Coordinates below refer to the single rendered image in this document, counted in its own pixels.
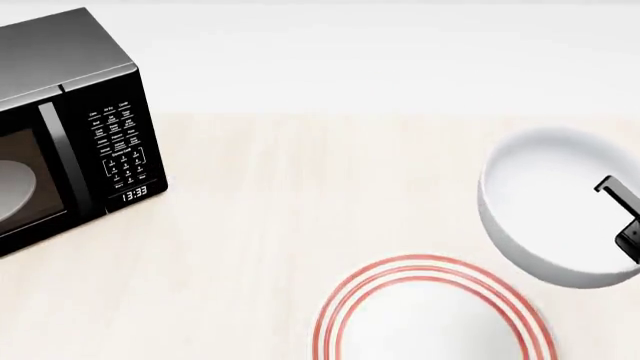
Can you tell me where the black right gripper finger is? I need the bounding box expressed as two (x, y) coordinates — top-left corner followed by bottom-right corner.
(593, 174), (640, 222)

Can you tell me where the white plate with red rings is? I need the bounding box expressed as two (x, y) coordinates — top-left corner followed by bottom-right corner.
(312, 254), (558, 360)

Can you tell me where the black microwave oven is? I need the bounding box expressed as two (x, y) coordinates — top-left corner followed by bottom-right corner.
(0, 6), (169, 259)

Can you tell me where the white bowl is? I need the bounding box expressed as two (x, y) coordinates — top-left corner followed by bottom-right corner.
(477, 126), (640, 290)

